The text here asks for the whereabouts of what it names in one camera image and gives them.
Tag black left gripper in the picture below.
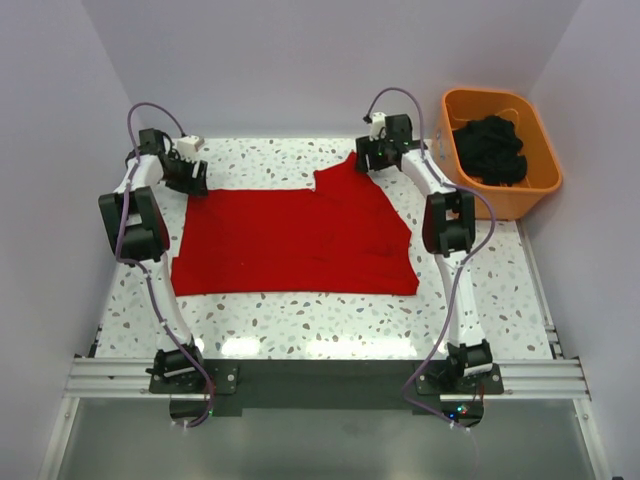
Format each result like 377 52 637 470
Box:
161 152 208 197

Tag red t-shirt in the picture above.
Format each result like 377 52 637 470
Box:
171 153 419 296

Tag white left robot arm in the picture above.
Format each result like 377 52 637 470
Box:
98 128 214 393

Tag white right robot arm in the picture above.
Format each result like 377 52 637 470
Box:
356 112 493 393

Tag black clothes pile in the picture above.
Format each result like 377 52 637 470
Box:
453 115 528 186

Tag orange plastic basket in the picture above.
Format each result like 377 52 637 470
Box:
430 88 563 221

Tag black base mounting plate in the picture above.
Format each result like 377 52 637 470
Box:
148 360 505 426

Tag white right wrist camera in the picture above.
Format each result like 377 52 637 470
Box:
363 112 387 140

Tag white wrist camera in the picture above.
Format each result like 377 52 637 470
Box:
363 112 387 140
174 135 205 162

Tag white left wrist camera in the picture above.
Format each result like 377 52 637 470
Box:
174 135 205 162

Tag aluminium frame rail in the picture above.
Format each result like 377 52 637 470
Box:
63 358 591 400

